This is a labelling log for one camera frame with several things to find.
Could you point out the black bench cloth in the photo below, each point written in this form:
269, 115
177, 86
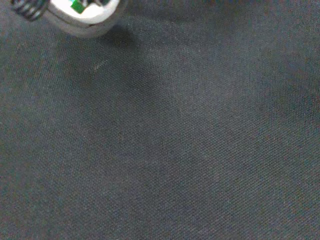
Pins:
160, 137

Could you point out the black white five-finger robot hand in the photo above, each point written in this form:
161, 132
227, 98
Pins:
85, 20

